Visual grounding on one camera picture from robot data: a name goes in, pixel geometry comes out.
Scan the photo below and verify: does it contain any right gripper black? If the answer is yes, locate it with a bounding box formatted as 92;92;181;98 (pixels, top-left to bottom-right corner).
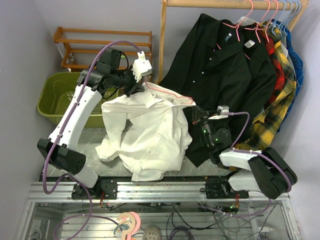
192;103;218;148

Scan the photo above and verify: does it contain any pink wire hanger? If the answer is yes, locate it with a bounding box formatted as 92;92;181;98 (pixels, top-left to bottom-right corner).
143;81;196;107

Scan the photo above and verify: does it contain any white shirt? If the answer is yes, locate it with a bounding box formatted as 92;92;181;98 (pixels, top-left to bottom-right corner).
96;84;192;182

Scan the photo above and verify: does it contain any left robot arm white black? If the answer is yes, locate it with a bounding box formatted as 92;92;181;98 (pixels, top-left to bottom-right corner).
37;48;152;199

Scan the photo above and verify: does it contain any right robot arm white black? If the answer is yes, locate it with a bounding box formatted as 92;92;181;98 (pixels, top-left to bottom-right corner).
192;105;298;200

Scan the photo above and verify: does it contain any black shirt front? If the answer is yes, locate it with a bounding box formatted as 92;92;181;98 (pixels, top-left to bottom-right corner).
158;12;252;168

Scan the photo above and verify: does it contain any black shirt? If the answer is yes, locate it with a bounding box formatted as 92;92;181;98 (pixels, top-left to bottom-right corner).
158;12;252;168
240;25;277;119

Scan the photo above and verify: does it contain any yellow plaid shirt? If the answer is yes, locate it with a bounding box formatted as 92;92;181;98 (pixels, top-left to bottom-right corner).
235;27;297;151

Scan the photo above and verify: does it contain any red plaid shirt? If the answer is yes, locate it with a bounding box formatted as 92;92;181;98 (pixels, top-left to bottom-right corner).
258;30;285;108

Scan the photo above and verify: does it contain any black shirt behind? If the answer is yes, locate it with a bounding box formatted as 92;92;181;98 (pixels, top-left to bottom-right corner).
240;25;277;119

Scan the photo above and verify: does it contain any pink hanger of black shirt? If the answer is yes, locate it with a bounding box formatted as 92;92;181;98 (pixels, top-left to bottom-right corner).
222;0;254;42

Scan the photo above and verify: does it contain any blue shirt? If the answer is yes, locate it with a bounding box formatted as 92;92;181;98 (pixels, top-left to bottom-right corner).
271;19;304;122

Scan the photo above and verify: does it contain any blue hanger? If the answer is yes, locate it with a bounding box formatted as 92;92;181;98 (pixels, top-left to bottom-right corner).
280;0;296;23
282;0;302;29
271;0;287;39

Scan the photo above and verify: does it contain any green plastic laundry basket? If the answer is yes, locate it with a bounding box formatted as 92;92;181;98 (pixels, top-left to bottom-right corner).
37;72;119;128

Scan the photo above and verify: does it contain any wooden shoe rack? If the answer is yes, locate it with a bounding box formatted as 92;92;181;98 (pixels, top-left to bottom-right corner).
53;26;153;72

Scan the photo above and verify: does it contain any peach plastic hangers pile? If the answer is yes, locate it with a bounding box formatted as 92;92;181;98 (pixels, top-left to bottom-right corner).
113;211;141;240

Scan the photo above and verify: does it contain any grey perforated shoe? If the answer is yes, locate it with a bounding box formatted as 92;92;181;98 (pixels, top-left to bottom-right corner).
142;225;162;240

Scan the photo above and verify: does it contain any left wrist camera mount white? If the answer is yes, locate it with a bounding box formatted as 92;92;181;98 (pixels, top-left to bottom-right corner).
132;51;153;83

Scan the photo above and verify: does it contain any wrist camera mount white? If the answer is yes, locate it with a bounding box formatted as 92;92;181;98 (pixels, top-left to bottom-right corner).
132;51;153;83
208;105;229;120

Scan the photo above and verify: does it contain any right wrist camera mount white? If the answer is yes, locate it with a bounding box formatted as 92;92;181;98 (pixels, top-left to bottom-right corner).
208;105;229;120

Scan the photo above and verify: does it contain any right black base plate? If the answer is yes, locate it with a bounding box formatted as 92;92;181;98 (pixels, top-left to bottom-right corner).
199;181;249;199

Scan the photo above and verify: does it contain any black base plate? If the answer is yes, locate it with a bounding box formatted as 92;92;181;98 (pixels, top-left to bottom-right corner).
71;179;118;200
199;181;249;199

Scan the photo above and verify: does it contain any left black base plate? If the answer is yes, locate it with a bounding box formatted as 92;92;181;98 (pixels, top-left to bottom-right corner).
71;179;118;200

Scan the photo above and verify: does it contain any aluminium rail base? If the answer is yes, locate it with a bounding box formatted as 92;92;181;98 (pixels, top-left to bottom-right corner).
24;176;291;204

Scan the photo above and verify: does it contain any wooden clothes rack frame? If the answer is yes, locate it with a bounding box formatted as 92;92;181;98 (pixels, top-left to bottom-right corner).
158;0;309;83

